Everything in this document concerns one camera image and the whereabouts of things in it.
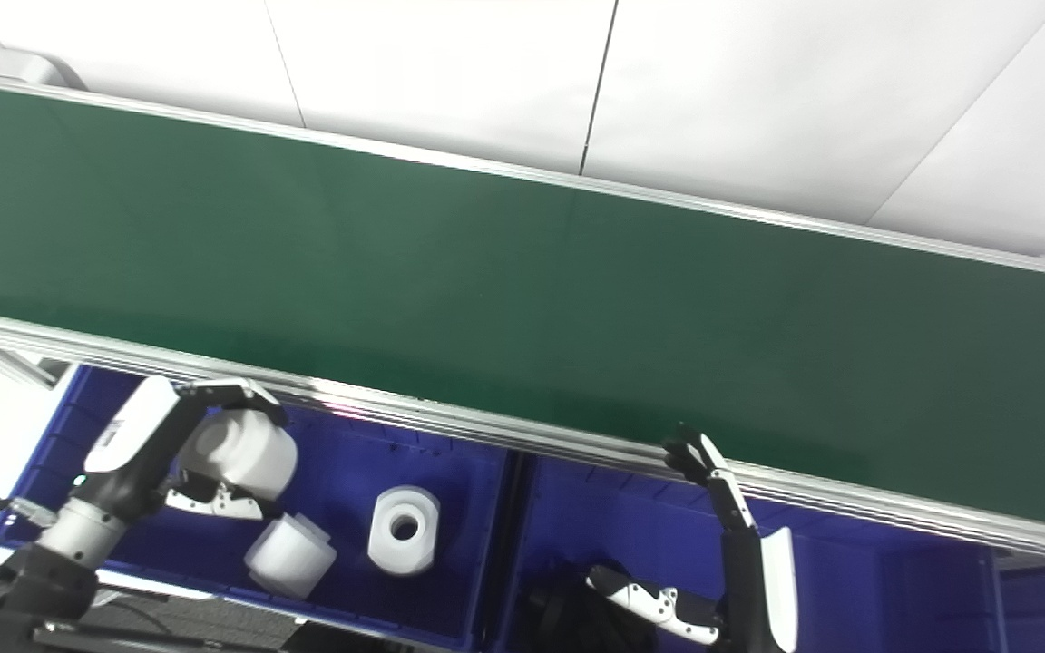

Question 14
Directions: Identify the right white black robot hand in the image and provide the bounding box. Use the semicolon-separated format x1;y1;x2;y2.
586;424;801;653

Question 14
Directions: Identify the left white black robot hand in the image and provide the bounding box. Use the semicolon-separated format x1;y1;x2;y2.
78;376;289;523

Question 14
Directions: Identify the white hexagonal plastic part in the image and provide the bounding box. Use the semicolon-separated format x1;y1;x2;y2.
180;408;299;502

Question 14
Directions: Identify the aluminium conveyor leg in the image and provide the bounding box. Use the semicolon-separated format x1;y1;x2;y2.
0;339;72;389

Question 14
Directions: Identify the black plastic part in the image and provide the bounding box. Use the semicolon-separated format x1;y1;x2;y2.
522;564;637;653

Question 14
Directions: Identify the white cylindrical plastic part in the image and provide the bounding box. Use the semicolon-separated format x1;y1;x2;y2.
243;512;338;600

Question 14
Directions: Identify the green conveyor belt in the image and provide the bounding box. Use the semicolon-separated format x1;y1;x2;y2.
0;80;1045;538
0;67;1045;565

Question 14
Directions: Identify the white hexagonal part with hole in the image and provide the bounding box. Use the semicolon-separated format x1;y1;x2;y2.
367;486;441;576

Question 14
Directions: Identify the grey conveyor motor housing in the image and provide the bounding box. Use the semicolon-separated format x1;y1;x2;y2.
0;41;85;92

